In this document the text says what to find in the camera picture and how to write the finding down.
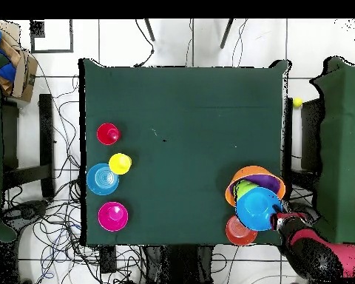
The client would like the small green bowl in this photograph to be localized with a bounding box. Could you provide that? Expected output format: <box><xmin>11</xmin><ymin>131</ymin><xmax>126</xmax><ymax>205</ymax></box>
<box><xmin>232</xmin><ymin>179</ymin><xmax>260</xmax><ymax>203</ymax></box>

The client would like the yellow cup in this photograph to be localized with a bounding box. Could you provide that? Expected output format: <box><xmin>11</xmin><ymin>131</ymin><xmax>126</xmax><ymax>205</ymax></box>
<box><xmin>108</xmin><ymin>152</ymin><xmax>133</xmax><ymax>176</ymax></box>

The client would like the red cup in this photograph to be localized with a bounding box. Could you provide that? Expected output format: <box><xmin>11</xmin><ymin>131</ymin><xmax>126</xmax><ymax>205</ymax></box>
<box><xmin>96</xmin><ymin>122</ymin><xmax>121</xmax><ymax>146</ymax></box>

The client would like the tangle of black cables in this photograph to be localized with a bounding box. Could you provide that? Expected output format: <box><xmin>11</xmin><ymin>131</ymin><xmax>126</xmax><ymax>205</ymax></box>
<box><xmin>1</xmin><ymin>67</ymin><xmax>146</xmax><ymax>284</ymax></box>

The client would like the black floor cable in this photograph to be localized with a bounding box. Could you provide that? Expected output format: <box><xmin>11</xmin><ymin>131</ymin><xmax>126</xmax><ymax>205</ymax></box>
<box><xmin>135</xmin><ymin>18</ymin><xmax>155</xmax><ymax>67</ymax></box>

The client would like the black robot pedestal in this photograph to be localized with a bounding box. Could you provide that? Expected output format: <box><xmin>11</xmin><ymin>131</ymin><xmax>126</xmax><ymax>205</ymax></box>
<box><xmin>144</xmin><ymin>244</ymin><xmax>215</xmax><ymax>284</ymax></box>

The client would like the black bench stand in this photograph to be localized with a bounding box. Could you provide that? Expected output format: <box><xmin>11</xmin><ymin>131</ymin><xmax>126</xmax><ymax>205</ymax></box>
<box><xmin>1</xmin><ymin>93</ymin><xmax>55</xmax><ymax>199</ymax></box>

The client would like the black pedestal foot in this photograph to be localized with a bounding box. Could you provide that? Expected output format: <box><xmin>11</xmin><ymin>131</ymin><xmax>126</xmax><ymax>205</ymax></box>
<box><xmin>285</xmin><ymin>200</ymin><xmax>322</xmax><ymax>221</ymax></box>
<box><xmin>2</xmin><ymin>199</ymin><xmax>50</xmax><ymax>229</ymax></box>

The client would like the shallow blue bowl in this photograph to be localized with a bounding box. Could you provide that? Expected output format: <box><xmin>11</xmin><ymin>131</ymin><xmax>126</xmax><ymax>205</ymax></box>
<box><xmin>86</xmin><ymin>163</ymin><xmax>120</xmax><ymax>197</ymax></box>

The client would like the small orange bowl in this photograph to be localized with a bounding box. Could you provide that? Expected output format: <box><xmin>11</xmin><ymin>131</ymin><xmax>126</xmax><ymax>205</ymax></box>
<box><xmin>225</xmin><ymin>214</ymin><xmax>259</xmax><ymax>247</ymax></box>

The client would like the black square floor frame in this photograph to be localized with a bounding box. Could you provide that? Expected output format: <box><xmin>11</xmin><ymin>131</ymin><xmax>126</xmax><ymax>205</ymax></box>
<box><xmin>29</xmin><ymin>19</ymin><xmax>75</xmax><ymax>54</ymax></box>

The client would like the purple bowl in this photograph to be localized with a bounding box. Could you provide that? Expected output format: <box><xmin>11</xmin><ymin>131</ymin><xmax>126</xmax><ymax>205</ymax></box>
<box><xmin>229</xmin><ymin>174</ymin><xmax>282</xmax><ymax>197</ymax></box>

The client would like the deep blue bowl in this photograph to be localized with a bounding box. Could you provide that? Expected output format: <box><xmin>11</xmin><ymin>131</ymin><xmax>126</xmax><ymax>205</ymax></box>
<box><xmin>234</xmin><ymin>186</ymin><xmax>284</xmax><ymax>232</ymax></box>

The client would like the dark green tablecloth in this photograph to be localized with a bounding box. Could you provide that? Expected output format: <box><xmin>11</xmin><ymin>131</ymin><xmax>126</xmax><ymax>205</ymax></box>
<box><xmin>78</xmin><ymin>58</ymin><xmax>291</xmax><ymax>246</ymax></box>

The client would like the black tripod leg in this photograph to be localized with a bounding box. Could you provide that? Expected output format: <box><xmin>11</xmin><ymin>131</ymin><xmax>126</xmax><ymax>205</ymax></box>
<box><xmin>219</xmin><ymin>18</ymin><xmax>234</xmax><ymax>50</ymax></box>
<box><xmin>143</xmin><ymin>18</ymin><xmax>156</xmax><ymax>42</ymax></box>

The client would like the small pink bowl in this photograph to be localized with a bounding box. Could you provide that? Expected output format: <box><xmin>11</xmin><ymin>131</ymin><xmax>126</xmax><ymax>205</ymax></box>
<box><xmin>97</xmin><ymin>201</ymin><xmax>129</xmax><ymax>232</ymax></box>

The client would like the black power box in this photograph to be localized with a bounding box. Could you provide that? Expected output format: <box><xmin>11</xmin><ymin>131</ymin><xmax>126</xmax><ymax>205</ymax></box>
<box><xmin>99</xmin><ymin>245</ymin><xmax>118</xmax><ymax>274</ymax></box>

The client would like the cardboard box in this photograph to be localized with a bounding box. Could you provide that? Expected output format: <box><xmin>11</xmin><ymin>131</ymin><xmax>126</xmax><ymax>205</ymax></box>
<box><xmin>0</xmin><ymin>20</ymin><xmax>38</xmax><ymax>103</ymax></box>

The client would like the large yellow bowl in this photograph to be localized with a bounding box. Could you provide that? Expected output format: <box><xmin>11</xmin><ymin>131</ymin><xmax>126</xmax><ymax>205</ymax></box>
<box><xmin>224</xmin><ymin>164</ymin><xmax>287</xmax><ymax>208</ymax></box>

